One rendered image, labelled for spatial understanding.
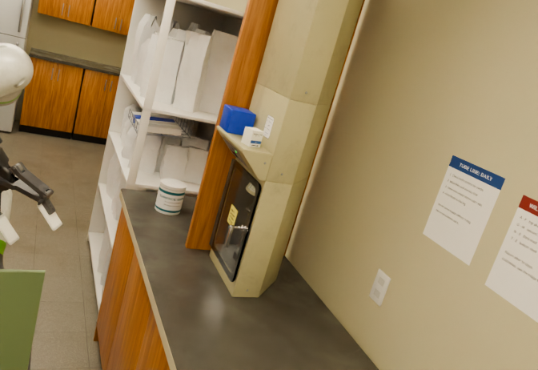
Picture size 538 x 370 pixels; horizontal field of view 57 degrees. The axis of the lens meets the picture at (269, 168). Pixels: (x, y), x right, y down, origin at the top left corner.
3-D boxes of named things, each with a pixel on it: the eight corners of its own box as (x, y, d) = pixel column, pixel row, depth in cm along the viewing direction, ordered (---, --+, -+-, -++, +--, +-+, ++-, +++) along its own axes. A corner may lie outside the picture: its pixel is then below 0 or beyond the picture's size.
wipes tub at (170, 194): (177, 206, 257) (183, 179, 253) (182, 216, 245) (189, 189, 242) (152, 203, 251) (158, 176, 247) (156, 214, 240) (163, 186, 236)
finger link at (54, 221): (44, 199, 111) (46, 197, 110) (60, 224, 113) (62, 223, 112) (35, 204, 108) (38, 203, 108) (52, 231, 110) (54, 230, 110)
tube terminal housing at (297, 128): (260, 259, 224) (309, 94, 205) (290, 299, 196) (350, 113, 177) (208, 255, 213) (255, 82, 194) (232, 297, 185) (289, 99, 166)
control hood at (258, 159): (236, 153, 202) (242, 130, 199) (266, 181, 174) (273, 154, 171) (210, 148, 197) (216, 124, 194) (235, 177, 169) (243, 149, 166)
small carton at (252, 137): (251, 142, 180) (255, 127, 178) (259, 147, 176) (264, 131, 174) (240, 142, 176) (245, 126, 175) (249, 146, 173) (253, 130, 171)
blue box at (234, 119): (242, 130, 198) (247, 108, 196) (250, 137, 189) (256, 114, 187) (218, 126, 194) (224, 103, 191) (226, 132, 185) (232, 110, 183)
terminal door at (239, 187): (211, 246, 211) (235, 158, 201) (233, 283, 184) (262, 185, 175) (210, 245, 211) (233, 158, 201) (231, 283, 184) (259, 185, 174)
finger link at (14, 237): (-6, 219, 112) (-8, 220, 113) (11, 244, 115) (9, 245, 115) (4, 213, 115) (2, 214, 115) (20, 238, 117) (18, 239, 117)
